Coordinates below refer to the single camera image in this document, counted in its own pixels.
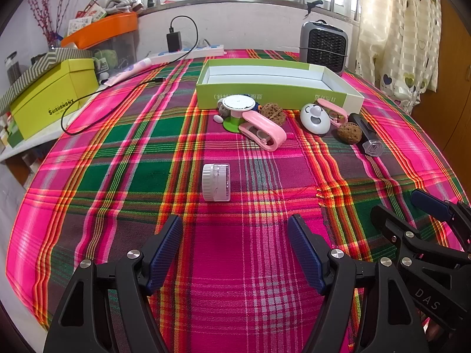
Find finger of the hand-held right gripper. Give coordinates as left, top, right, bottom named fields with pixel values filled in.
left=410, top=189, right=471, bottom=254
left=370, top=204, right=447, bottom=276

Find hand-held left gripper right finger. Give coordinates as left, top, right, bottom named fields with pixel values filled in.
left=287, top=213, right=429, bottom=353

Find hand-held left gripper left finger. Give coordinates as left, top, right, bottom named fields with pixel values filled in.
left=43, top=215, right=184, bottom=353

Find small white jar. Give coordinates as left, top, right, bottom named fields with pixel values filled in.
left=202, top=162, right=232, bottom=203

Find black flashlight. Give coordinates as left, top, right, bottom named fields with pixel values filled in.
left=348, top=113, right=384, bottom=157

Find brown walnut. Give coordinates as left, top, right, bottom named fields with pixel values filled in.
left=337, top=123, right=362, bottom=144
left=261, top=103, right=287, bottom=126

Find small pink clip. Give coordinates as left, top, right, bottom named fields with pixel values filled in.
left=316, top=99, right=348, bottom=126

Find white panda round gadget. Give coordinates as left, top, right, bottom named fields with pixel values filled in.
left=300, top=103, right=331, bottom=134

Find green base white disc toy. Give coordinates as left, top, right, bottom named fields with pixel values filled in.
left=214, top=94, right=258, bottom=133

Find green white cardboard box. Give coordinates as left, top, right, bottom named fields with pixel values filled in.
left=196, top=58, right=365, bottom=114

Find pink green plaid tablecloth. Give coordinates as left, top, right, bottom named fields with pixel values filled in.
left=5, top=49, right=466, bottom=353

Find brown wooden wardrobe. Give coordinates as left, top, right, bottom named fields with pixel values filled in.
left=410, top=0, right=471, bottom=162

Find cream heart print curtain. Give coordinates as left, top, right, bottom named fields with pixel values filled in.
left=355, top=0, right=442, bottom=113

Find pink white cosmetic tube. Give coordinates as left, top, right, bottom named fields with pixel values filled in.
left=107, top=59, right=153, bottom=86

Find grey electric heater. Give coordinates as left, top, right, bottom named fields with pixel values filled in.
left=299, top=20, right=349, bottom=76

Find yellow-green cardboard box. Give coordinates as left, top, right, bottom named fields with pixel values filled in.
left=9, top=59, right=100, bottom=140

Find white blue power strip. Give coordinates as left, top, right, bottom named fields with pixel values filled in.
left=147, top=44, right=225, bottom=65

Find grey zigzag striped box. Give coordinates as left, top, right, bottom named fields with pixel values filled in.
left=0, top=49, right=94, bottom=114

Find clear storage bin orange lid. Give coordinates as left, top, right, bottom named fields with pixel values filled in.
left=61, top=12, right=140, bottom=78

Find dark glass jar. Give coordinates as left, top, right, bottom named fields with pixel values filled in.
left=4, top=52, right=19, bottom=85

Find pile of paper packets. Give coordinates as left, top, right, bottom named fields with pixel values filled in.
left=68, top=2, right=107, bottom=35

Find pink artificial flower branches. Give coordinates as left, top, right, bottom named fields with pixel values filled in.
left=27, top=0, right=79, bottom=50

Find black charging cable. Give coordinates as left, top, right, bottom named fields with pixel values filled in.
left=62, top=15, right=200, bottom=136

